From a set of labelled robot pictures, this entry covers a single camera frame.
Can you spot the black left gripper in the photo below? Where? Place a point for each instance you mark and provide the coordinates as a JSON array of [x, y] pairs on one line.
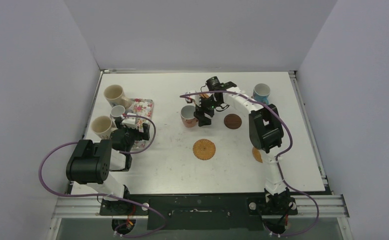
[[140, 136]]

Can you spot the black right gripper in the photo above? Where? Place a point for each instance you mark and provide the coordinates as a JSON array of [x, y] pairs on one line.
[[202, 114]]

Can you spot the pink mug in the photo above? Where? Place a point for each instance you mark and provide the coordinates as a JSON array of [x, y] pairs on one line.
[[187, 116]]

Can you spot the blue mug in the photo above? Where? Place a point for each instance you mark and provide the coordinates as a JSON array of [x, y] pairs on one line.
[[261, 93]]

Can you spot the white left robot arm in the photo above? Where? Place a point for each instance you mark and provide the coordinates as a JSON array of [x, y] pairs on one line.
[[91, 162]]

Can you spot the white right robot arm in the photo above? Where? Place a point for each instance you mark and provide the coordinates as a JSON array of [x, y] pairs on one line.
[[264, 124]]

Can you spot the light wooden coaster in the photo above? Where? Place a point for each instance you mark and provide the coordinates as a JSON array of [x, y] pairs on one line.
[[204, 96]]

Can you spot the cream cup at table edge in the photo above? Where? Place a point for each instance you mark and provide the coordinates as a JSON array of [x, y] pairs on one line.
[[103, 126]]

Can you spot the small white cup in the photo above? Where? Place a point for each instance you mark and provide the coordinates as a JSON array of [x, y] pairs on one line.
[[117, 112]]

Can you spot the woven rattan coaster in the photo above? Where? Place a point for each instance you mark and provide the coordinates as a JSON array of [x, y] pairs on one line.
[[204, 149], [257, 155]]

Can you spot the dark walnut wooden coaster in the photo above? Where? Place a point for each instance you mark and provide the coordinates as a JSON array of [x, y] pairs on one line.
[[232, 121]]

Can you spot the floral rectangular tray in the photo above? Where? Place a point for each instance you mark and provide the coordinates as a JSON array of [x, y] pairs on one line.
[[141, 107]]

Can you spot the large cream mug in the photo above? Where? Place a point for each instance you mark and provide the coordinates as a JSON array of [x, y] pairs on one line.
[[115, 96]]

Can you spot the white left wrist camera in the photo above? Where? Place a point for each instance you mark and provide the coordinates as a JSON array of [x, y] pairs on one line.
[[129, 120]]

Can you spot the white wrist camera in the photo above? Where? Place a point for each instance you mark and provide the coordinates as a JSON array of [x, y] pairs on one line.
[[193, 97], [129, 120]]

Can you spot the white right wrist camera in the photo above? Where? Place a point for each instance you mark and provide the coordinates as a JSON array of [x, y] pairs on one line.
[[193, 97]]

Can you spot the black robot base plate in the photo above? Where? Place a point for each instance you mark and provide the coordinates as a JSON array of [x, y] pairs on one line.
[[251, 211]]

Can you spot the aluminium table frame rail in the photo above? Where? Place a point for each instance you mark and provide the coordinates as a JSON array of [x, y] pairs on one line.
[[330, 206]]

